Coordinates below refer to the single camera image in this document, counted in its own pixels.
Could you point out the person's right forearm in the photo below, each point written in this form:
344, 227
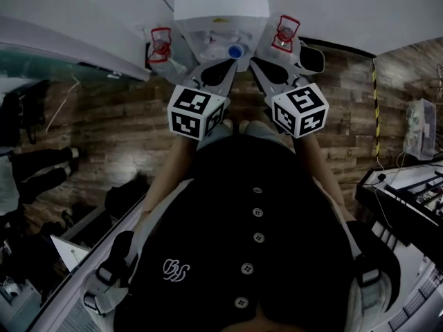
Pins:
318, 164

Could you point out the yellow black striped floor tape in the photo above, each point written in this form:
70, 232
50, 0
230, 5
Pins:
376, 109

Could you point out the blue cup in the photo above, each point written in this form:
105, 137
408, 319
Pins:
235, 51

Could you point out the black power plug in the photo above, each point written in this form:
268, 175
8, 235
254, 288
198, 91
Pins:
381, 177

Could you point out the white sheet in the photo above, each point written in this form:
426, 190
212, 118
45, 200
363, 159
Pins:
69, 252

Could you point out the white bin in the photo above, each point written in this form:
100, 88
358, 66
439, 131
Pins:
311, 59

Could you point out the white round camera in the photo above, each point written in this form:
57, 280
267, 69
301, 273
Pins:
12, 291

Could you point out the person's grey denim shorts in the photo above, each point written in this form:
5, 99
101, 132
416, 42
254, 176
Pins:
264, 130

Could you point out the white water dispenser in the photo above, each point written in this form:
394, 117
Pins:
221, 2

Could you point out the frosted glass door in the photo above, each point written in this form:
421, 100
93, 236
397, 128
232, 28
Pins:
52, 64

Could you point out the black framed desk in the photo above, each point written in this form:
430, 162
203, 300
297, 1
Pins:
367, 189

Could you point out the clear plastic box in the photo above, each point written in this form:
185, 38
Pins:
420, 130

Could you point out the black floor bag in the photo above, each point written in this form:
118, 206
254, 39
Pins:
126, 195

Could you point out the person's black shirt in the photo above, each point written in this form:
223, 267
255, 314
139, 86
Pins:
249, 254

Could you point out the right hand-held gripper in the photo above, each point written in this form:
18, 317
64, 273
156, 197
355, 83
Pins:
301, 111

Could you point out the person's left forearm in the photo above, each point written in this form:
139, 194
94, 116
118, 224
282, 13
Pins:
169, 164

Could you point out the white stick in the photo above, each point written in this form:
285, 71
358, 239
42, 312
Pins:
62, 104

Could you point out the black equipment bag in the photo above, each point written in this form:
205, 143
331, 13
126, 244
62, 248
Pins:
20, 112

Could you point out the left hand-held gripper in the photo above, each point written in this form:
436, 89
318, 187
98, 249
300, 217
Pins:
194, 112

